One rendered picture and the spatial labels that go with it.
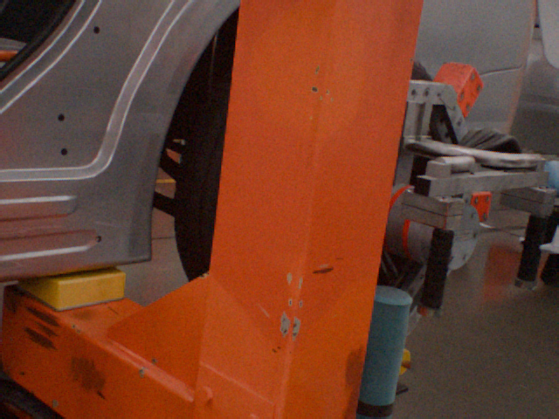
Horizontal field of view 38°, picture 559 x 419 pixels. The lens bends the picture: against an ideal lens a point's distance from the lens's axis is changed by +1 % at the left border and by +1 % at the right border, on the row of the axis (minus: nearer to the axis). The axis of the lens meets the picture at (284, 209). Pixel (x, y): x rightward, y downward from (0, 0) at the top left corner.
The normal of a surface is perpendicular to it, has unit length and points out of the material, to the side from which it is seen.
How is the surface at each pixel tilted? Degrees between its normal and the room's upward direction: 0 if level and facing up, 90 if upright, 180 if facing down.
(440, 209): 90
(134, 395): 90
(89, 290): 90
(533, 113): 101
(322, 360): 90
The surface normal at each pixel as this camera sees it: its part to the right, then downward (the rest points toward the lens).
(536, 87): -0.59, 0.06
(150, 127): 0.72, 0.24
